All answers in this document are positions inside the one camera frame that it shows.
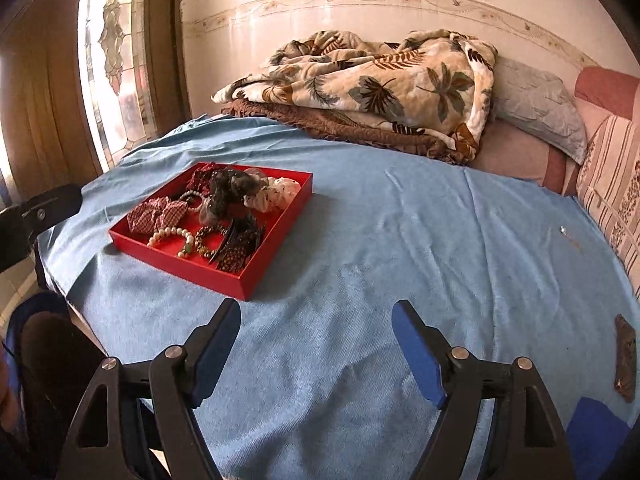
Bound stained glass window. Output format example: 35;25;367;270
77;0;151;166

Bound brown beaded bracelet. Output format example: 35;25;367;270
194;225;226;260

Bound black hair claw clip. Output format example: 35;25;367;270
207;220;266;275

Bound leaf print blanket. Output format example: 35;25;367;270
211;29;499;163

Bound brown wooden door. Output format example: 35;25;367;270
0;0;103;206

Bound dark blue cloth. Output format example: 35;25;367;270
565;396;636;480

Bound brown ruffled blanket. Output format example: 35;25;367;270
220;97;468;161

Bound brown leather wallet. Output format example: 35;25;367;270
614;314;637;403

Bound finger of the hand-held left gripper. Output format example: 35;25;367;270
0;183;83;273

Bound striped patterned cushion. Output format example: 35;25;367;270
575;115;640;301

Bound dark red dotted scrunchie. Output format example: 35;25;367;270
187;162;221;196

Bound pink cushion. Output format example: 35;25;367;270
574;66;640;121

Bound grey black scrunchie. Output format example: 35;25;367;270
199;167;263;226

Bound red tray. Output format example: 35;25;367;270
108;161;314;302

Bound white dotted scrunchie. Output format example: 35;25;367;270
243;165;302;211

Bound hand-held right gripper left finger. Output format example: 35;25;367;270
56;298;242;480

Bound white pearl bracelet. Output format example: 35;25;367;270
146;226;195;260

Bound blue grey pillow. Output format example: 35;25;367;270
492;57;587;163

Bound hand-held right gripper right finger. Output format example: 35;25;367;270
391;300;576;480

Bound red plaid scrunchie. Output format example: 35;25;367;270
126;196;191;235

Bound pink pillow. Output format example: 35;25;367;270
470;120;568;196

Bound blue bedsheet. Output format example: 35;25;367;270
37;115;640;480

